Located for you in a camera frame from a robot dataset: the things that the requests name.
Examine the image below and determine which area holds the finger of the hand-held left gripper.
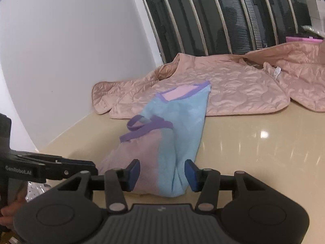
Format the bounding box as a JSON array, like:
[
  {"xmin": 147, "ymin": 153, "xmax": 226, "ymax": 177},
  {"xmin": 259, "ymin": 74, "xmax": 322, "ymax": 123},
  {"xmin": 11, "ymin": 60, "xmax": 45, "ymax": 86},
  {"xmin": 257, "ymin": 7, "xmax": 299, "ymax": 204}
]
[{"xmin": 38, "ymin": 155, "xmax": 98, "ymax": 182}]

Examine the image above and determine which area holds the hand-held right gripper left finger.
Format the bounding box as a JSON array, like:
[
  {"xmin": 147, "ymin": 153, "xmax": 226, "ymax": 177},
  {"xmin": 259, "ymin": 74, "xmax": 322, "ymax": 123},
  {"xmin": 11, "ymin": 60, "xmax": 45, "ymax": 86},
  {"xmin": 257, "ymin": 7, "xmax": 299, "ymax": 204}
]
[{"xmin": 57, "ymin": 159, "xmax": 141, "ymax": 213}]

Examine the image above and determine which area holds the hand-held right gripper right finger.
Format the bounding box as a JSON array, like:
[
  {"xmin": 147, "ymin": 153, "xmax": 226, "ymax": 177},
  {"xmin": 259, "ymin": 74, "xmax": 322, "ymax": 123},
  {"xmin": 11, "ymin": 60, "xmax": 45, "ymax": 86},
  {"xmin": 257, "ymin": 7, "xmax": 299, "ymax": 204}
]
[{"xmin": 184, "ymin": 159, "xmax": 268, "ymax": 212}]

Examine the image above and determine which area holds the pink and blue shirt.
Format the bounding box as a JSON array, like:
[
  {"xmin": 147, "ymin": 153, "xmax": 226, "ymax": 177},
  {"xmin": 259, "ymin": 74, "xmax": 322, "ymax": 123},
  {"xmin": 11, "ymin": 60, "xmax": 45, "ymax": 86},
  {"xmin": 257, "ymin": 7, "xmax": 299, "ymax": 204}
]
[{"xmin": 96, "ymin": 81, "xmax": 212, "ymax": 199}]

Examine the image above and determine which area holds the person's left hand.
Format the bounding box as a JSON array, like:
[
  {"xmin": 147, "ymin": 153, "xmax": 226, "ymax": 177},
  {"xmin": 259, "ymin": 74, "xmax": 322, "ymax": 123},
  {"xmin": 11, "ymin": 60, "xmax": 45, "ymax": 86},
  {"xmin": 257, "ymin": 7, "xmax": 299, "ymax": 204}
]
[{"xmin": 0, "ymin": 196, "xmax": 28, "ymax": 227}]

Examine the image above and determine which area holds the pink quilted jacket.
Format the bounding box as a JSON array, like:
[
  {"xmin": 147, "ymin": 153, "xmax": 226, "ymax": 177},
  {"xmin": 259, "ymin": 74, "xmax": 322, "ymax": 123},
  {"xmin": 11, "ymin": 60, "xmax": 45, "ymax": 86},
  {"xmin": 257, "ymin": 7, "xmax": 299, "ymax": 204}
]
[{"xmin": 91, "ymin": 41, "xmax": 325, "ymax": 120}]

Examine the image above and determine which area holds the window with metal grille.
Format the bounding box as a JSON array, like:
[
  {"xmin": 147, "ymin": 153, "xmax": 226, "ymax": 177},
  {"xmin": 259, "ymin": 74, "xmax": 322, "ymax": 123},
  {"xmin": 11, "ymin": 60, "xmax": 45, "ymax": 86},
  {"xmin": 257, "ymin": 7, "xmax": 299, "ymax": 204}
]
[{"xmin": 137, "ymin": 0, "xmax": 325, "ymax": 64}]

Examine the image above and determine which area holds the flat pink box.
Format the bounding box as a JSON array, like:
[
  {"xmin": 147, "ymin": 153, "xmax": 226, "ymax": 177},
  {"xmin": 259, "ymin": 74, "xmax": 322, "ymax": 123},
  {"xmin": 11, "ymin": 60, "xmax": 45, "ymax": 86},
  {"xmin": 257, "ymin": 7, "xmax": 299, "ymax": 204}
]
[{"xmin": 285, "ymin": 36, "xmax": 324, "ymax": 44}]

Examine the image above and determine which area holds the patterned plastic packet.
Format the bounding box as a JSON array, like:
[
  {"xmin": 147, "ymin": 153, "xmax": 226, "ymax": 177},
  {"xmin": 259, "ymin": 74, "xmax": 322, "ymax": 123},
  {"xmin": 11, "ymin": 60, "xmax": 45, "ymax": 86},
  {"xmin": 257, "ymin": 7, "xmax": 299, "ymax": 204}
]
[{"xmin": 301, "ymin": 25, "xmax": 325, "ymax": 37}]

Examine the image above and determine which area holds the stack of white boxes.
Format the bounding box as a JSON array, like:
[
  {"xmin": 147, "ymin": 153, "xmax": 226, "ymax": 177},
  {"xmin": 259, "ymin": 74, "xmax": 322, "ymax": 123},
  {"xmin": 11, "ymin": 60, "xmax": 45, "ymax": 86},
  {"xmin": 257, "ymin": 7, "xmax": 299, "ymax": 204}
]
[{"xmin": 306, "ymin": 0, "xmax": 325, "ymax": 31}]

